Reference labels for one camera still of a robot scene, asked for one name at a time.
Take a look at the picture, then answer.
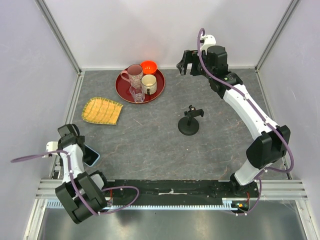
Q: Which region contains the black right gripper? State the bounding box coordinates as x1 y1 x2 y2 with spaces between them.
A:
177 49 215 79

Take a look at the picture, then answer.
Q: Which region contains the smartphone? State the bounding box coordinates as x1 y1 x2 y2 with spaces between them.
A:
83 144 101 167

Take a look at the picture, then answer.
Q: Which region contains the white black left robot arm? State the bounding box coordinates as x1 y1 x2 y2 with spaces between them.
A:
55 123 110 224

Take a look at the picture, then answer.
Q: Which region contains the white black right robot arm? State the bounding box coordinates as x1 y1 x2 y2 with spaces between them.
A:
176 45 291 197

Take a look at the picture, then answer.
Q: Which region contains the black phone stand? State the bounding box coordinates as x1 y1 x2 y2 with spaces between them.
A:
178 105 204 136

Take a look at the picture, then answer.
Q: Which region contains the orange bowl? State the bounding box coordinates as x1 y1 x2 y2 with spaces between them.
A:
140 60 158 75

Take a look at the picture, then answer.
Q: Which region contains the cream ceramic mug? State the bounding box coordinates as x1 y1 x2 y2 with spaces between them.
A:
141 74 157 96

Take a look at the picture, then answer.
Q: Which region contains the yellow bamboo tray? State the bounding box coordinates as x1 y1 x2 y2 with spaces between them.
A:
81 97 123 125

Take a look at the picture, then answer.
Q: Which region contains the pink floral mug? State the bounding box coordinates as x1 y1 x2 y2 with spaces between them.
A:
120 64 144 88

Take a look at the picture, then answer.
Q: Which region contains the round red tray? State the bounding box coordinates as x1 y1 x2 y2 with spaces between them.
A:
114 66 166 104

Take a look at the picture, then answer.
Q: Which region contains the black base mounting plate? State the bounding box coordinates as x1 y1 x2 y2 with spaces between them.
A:
106 179 259 205

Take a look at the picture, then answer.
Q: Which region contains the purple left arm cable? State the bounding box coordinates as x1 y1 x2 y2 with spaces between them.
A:
10 149 140 216

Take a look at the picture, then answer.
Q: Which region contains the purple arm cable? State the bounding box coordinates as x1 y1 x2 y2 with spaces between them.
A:
10 149 140 216
197 27 295 216

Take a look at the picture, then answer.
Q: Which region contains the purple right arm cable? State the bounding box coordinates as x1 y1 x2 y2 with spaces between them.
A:
197 27 295 216

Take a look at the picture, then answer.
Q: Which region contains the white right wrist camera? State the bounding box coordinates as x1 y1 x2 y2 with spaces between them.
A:
200 35 217 52

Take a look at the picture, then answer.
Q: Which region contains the slotted grey cable duct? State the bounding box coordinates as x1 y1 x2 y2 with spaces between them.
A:
46 198 249 211

